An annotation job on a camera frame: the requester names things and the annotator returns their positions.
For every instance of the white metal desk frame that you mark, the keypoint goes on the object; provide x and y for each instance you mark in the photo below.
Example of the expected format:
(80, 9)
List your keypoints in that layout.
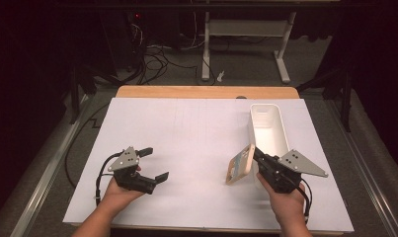
(249, 28)

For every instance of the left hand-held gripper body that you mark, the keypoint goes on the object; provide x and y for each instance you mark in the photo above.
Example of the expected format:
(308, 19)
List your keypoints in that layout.
(134, 181)

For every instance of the person's right hand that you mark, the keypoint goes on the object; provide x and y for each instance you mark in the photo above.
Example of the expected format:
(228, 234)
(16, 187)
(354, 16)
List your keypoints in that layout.
(287, 207)

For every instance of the aluminium floor rail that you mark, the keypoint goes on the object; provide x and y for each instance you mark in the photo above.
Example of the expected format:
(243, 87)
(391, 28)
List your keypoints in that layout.
(45, 171)
(371, 171)

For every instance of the black computer tower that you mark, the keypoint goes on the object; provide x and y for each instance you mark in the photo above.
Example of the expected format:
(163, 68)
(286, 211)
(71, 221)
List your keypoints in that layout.
(130, 36)

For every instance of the white plastic bin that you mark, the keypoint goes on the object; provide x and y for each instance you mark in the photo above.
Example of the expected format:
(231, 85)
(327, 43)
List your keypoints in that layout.
(269, 131)

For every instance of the black metal stand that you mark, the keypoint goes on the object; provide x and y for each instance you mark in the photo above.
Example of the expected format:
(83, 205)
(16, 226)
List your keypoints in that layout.
(346, 98)
(76, 95)

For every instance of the person's left hand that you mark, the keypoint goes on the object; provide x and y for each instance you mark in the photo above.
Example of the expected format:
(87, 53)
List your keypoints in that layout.
(119, 196)

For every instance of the white board sheet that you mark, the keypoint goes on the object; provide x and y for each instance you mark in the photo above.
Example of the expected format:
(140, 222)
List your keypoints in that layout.
(186, 131)

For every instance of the small white floor object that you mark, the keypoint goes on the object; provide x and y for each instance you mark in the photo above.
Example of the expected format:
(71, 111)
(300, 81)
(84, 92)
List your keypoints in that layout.
(221, 76)

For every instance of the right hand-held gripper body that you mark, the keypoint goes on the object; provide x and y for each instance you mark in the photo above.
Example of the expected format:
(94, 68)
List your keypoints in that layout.
(282, 176)

